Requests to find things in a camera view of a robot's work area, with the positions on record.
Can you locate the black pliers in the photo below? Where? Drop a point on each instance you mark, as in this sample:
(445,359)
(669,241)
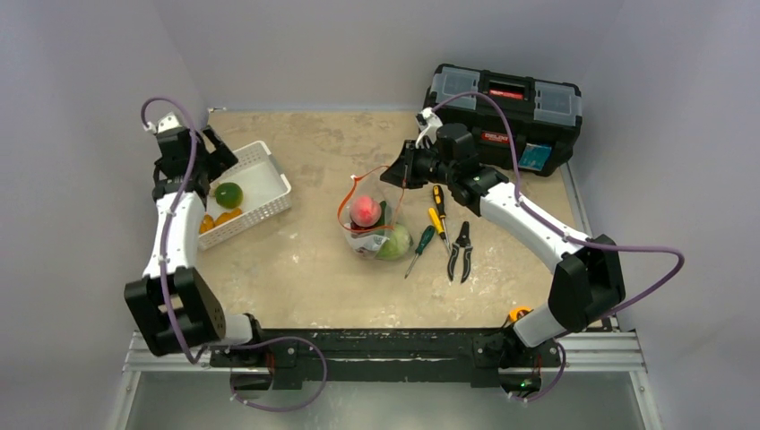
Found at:
(461,249)

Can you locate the green handled screwdriver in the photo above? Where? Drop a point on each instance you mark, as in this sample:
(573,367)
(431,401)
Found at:
(428,233)

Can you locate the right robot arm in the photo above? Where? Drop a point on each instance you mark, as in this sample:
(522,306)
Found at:
(587,276)

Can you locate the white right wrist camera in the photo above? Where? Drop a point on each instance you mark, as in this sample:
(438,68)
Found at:
(428,125)

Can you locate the orange yellow fruit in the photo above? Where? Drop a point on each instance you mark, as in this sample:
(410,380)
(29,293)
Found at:
(207,224)
(227,216)

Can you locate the white perforated basket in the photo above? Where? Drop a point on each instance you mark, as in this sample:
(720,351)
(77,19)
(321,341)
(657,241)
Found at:
(266,192)

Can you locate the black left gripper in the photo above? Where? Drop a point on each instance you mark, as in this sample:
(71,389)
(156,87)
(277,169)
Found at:
(220,160)

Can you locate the green cabbage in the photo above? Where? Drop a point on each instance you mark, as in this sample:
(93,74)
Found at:
(398,243)

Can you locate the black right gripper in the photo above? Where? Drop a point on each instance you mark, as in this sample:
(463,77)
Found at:
(408,167)

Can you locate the clear zip bag orange zipper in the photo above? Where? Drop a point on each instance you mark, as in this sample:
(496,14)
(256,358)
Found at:
(366,242)

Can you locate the peach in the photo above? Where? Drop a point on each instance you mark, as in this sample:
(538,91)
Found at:
(365,211)

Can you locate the yellow tape measure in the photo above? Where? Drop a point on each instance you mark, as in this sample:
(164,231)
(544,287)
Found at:
(518,313)

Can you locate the yellow handled tool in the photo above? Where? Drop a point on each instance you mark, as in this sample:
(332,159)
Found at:
(438,226)

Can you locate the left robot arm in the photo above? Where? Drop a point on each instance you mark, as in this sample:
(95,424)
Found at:
(172,305)

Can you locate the black yellow screwdriver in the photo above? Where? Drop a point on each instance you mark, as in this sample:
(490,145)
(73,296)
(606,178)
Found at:
(439,200)

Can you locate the green cucumber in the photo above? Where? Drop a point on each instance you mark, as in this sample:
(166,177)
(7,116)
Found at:
(381,220)

